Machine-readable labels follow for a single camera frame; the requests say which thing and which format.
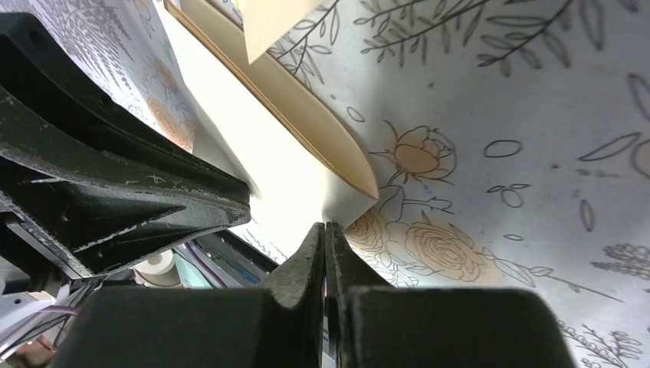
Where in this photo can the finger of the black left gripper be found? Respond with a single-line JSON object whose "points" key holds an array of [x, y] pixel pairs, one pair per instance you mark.
{"points": [[88, 234], [59, 124]]}

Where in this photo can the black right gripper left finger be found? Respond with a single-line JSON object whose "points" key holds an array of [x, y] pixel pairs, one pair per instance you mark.
{"points": [[276, 323]]}

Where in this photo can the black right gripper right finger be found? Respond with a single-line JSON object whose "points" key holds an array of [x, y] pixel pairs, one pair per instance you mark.
{"points": [[374, 324]]}

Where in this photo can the cream envelope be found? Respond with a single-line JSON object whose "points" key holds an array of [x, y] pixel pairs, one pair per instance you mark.
{"points": [[270, 121]]}

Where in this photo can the white tape roll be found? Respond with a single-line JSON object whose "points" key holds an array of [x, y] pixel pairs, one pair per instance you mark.
{"points": [[158, 271]]}

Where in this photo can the floral patterned table mat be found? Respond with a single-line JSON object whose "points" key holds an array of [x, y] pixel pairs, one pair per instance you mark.
{"points": [[510, 140]]}

